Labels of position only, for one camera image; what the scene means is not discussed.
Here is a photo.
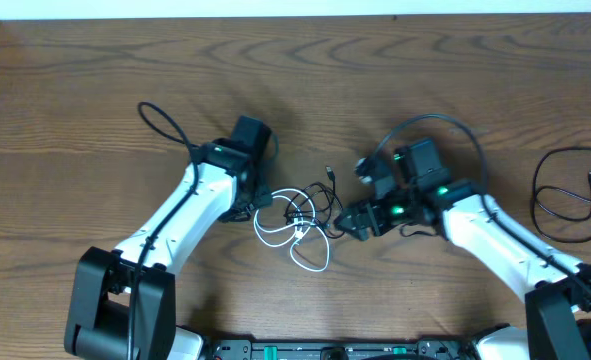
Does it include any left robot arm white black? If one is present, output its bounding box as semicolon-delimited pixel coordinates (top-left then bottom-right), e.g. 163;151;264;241
63;116;272;359

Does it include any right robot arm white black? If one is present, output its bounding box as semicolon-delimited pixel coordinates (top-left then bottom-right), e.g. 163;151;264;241
334;139;591;359

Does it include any black right camera cable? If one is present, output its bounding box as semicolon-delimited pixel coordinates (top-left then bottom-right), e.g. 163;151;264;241
369;113;591;321

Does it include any black camera cable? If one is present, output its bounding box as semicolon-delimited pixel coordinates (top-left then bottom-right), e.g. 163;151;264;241
369;113;591;321
126;101;204;360

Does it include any white USB cable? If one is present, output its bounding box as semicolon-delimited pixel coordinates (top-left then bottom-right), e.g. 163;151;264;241
252;187;332;274

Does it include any black USB cable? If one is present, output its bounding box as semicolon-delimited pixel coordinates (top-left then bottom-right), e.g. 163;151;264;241
283;166;346;240
530;146;591;245

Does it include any black left camera cable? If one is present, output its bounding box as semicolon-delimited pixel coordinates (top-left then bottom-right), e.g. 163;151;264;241
126;101;204;360

